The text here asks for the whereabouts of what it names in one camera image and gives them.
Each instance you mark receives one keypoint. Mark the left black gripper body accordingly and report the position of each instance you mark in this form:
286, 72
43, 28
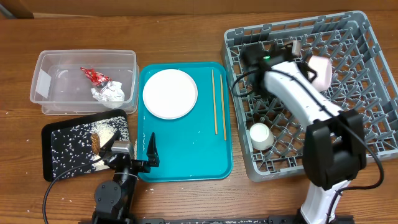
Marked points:
138, 167

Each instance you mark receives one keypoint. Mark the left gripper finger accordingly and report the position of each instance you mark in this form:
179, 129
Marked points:
152, 154
108, 145

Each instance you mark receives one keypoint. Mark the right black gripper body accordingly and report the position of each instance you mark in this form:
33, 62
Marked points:
302, 68

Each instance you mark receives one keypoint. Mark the brown food piece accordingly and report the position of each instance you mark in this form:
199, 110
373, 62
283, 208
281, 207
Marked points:
95, 143

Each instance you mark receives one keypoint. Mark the pink white bowl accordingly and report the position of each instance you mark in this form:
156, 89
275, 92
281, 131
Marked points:
323, 68

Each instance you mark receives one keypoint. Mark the white napkin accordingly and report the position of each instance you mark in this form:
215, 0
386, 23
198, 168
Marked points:
111, 95

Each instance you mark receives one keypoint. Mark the large white plate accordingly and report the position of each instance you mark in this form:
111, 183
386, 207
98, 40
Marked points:
170, 94

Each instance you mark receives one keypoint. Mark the wooden chopstick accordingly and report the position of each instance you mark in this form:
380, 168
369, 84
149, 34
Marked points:
222, 108
214, 101

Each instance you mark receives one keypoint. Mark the red snack wrapper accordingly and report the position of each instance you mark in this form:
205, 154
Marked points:
96, 78

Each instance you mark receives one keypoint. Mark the white cup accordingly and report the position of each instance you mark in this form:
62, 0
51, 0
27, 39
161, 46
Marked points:
261, 136

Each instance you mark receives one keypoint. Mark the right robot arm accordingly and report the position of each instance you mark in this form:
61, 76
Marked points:
333, 151

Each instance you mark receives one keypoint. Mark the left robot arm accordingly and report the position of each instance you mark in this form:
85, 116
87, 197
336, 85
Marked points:
113, 198

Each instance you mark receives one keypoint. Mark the grey dishwasher rack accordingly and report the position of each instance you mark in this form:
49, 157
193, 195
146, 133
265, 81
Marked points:
361, 81

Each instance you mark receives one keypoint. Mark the black plastic tray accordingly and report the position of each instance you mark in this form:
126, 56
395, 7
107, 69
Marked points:
47, 129

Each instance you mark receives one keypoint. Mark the teal serving tray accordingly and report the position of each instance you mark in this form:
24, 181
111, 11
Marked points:
188, 147

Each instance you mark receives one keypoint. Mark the clear plastic bin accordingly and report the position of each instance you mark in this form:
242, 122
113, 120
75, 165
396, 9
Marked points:
60, 86

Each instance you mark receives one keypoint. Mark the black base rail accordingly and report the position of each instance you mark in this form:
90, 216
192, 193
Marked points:
278, 219

